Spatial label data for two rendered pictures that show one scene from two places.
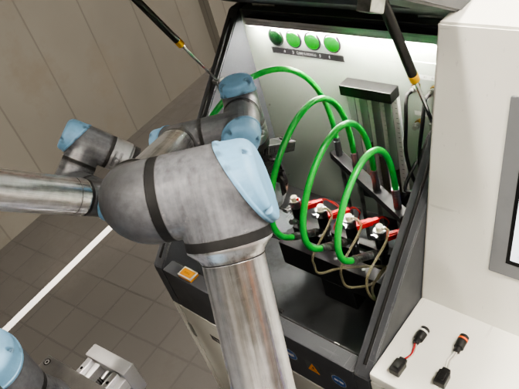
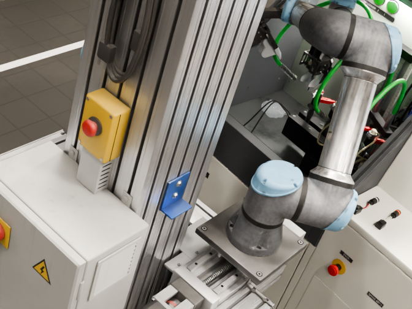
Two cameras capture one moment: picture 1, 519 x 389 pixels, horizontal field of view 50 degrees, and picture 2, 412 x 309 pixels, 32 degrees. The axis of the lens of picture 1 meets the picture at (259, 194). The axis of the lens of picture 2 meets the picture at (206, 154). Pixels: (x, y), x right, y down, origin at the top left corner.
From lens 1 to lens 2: 1.28 m
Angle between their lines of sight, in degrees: 12
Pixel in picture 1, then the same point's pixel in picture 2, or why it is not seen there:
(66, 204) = not seen: hidden behind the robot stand
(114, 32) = not seen: outside the picture
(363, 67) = (403, 32)
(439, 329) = (384, 204)
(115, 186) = (333, 16)
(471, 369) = (396, 228)
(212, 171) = (384, 34)
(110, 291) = (32, 110)
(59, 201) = not seen: hidden behind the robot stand
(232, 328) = (350, 110)
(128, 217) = (335, 34)
